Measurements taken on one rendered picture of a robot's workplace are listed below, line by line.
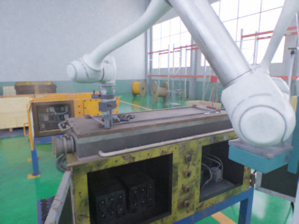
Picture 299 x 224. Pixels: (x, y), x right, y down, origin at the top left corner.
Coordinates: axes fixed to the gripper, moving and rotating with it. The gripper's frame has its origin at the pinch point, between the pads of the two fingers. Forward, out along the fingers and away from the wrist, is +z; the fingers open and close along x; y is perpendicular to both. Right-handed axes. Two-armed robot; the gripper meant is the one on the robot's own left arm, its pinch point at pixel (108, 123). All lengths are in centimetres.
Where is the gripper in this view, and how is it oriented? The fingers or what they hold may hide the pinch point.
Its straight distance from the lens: 118.4
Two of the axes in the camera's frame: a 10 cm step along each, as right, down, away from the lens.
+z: 0.0, 9.8, 1.8
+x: 2.6, -1.8, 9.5
